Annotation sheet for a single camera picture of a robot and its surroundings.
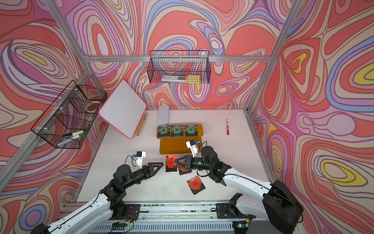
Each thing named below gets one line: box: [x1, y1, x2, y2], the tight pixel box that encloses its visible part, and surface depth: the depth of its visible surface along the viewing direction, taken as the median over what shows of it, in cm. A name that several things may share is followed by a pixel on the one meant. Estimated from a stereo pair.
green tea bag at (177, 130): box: [171, 124, 184, 137], surface depth 90 cm
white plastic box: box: [156, 105, 170, 126], surface depth 118 cm
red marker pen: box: [225, 118, 230, 136], surface depth 110 cm
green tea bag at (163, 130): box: [160, 127, 168, 135], surface depth 90 cm
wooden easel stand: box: [134, 112, 147, 137], surface depth 106 cm
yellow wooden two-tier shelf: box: [156, 123, 204, 155], surface depth 91 cm
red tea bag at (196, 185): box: [186, 175, 206, 195], surface depth 84 cm
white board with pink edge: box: [97, 79, 148, 139], surface depth 93 cm
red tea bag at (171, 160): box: [165, 154, 178, 169], surface depth 76 cm
